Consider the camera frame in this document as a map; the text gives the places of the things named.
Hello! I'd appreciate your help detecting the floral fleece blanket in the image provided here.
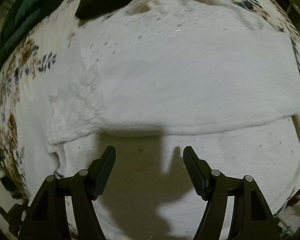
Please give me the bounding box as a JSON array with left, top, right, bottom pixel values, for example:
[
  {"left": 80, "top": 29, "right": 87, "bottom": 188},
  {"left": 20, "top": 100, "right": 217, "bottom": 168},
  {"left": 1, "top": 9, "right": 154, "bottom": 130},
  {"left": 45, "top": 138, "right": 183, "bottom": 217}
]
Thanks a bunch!
[{"left": 0, "top": 0, "right": 300, "bottom": 240}]

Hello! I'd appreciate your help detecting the dark green velvet pillow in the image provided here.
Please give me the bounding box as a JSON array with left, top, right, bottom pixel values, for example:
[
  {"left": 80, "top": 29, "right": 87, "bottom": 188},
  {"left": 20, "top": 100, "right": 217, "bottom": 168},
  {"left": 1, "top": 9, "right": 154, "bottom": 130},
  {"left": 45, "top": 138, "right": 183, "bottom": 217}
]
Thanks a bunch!
[{"left": 0, "top": 0, "right": 64, "bottom": 72}]

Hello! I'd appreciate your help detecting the white knitted sweater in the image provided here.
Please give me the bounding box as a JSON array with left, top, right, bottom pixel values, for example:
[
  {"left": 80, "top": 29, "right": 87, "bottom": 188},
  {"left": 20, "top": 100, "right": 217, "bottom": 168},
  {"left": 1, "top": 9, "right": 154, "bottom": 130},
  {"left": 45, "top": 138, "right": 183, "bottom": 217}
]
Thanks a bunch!
[{"left": 49, "top": 0, "right": 300, "bottom": 239}]

